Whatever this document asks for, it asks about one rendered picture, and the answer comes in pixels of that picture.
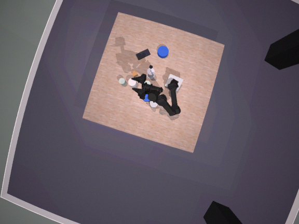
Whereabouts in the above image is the glass french press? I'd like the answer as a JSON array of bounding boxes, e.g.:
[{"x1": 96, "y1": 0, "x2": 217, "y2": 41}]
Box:
[{"x1": 147, "y1": 65, "x2": 155, "y2": 79}]

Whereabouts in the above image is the blue disc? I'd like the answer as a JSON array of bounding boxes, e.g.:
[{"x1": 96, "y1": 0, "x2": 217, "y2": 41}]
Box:
[
  {"x1": 158, "y1": 46, "x2": 169, "y2": 58},
  {"x1": 143, "y1": 94, "x2": 150, "y2": 102}
]

